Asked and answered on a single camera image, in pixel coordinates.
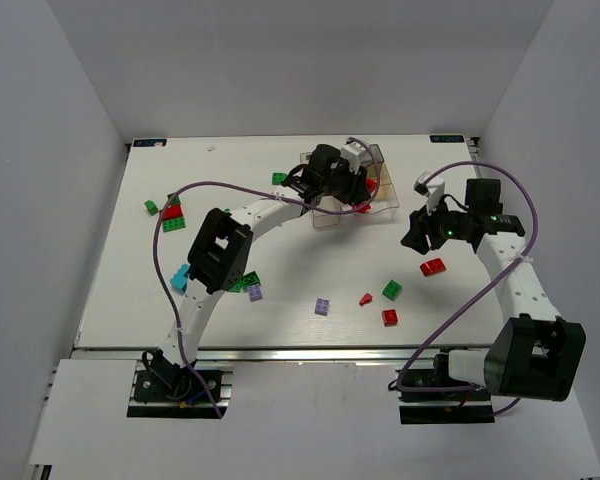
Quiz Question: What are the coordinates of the small red lego piece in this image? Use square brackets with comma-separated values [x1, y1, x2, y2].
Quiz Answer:
[359, 293, 373, 306]

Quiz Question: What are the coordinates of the red square lego brick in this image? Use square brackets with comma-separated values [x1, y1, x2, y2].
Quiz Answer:
[381, 309, 399, 327]

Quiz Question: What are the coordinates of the red sloped lego brick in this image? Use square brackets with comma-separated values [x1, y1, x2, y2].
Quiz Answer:
[366, 178, 378, 194]

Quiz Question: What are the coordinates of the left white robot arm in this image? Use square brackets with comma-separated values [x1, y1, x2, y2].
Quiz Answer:
[158, 137, 379, 369]

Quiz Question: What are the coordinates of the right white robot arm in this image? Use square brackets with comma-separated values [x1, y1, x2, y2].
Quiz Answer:
[396, 207, 586, 402]

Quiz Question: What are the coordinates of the clear front container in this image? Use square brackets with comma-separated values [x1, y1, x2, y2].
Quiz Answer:
[334, 176, 399, 217]

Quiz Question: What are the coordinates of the dark smoked container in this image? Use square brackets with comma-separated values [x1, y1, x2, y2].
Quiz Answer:
[362, 144, 385, 178]

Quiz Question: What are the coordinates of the clear long narrow container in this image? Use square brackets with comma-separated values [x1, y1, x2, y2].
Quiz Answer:
[311, 196, 343, 229]

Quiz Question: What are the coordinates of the green curved lego brick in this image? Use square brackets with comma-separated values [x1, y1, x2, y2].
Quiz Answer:
[271, 172, 287, 186]

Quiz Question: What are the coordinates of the green square lego right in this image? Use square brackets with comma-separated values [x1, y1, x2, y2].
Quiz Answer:
[382, 280, 402, 301]

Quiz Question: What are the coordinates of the blue label right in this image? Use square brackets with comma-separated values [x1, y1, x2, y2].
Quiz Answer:
[429, 134, 465, 144]

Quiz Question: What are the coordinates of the blue label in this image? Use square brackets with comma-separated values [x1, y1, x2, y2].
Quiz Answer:
[132, 138, 167, 148]
[429, 134, 465, 144]

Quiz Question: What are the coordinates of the purple lego centre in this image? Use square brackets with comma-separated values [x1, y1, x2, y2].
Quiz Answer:
[314, 298, 330, 316]

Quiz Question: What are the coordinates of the purple lego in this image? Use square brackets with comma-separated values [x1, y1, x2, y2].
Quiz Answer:
[314, 298, 330, 316]
[246, 284, 263, 302]

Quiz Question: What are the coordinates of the dark green lego brick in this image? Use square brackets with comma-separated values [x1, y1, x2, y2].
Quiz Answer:
[241, 271, 261, 288]

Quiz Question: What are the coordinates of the purple lego left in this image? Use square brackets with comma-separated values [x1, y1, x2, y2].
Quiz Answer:
[246, 284, 263, 302]

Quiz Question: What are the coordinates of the green lego with triangle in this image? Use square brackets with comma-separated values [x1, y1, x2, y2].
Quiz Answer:
[167, 193, 180, 205]

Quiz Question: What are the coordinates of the green lego under red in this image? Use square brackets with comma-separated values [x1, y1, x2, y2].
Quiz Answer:
[162, 217, 186, 233]

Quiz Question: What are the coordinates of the small green lego far left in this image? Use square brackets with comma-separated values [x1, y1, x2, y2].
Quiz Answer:
[144, 200, 159, 216]

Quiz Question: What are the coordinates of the cyan lego brick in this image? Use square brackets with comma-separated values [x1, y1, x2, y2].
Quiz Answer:
[170, 264, 190, 294]

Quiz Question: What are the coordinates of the blue label left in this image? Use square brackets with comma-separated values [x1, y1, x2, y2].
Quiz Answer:
[132, 138, 167, 148]

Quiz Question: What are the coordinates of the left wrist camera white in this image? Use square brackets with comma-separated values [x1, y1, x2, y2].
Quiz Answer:
[340, 141, 373, 174]

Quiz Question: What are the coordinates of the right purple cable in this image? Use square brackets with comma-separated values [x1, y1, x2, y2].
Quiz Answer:
[395, 159, 540, 417]

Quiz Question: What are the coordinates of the purple cable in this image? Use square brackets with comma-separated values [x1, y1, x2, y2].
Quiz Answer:
[152, 137, 381, 419]
[395, 159, 540, 417]

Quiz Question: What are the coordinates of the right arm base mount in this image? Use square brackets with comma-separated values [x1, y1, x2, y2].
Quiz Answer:
[388, 348, 495, 425]

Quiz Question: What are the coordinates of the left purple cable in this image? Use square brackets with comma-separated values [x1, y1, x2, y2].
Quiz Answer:
[152, 137, 381, 419]

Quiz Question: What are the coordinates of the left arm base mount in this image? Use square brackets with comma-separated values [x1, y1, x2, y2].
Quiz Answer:
[126, 350, 230, 420]

